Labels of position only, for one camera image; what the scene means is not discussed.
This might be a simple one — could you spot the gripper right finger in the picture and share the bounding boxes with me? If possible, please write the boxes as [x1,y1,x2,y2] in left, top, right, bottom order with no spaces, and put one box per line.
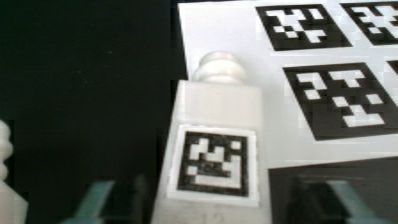
[290,176,391,224]

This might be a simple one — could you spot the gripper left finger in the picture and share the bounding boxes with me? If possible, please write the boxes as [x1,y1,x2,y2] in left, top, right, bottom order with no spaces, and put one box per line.
[59,174,150,224]

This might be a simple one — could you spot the white table leg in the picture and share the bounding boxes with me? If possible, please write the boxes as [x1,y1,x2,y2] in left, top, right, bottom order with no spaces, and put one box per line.
[0,119,31,224]
[151,52,263,224]

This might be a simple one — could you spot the white fiducial marker board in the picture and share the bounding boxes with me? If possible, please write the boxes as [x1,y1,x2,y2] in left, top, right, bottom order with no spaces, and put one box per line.
[178,0,398,168]

